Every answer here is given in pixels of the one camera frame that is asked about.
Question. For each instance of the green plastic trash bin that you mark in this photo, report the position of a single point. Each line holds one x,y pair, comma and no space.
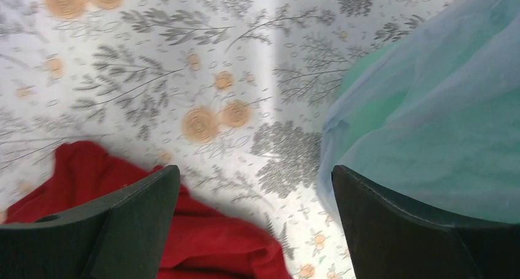
447,127

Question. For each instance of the red cloth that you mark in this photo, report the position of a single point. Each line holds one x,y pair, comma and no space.
202,242

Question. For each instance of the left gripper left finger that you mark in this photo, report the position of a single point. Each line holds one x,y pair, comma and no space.
120,235

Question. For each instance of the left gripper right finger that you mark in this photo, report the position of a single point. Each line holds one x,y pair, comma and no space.
390,235

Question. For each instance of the light blue plastic trash bag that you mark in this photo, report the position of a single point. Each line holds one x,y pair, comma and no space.
426,106

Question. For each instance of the floral table mat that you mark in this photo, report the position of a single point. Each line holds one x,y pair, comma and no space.
233,92

